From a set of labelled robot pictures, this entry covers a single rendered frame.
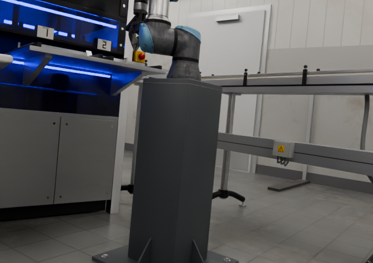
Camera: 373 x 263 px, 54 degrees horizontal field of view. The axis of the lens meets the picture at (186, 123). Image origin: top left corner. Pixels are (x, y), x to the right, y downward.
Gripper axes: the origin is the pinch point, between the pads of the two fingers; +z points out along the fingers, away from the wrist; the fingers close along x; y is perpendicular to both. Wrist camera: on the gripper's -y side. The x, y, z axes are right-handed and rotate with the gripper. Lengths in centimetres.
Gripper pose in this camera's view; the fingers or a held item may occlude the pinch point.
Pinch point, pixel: (134, 49)
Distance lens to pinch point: 207.7
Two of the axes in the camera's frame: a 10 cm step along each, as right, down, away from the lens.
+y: 6.2, 0.7, -7.8
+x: 7.8, 0.6, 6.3
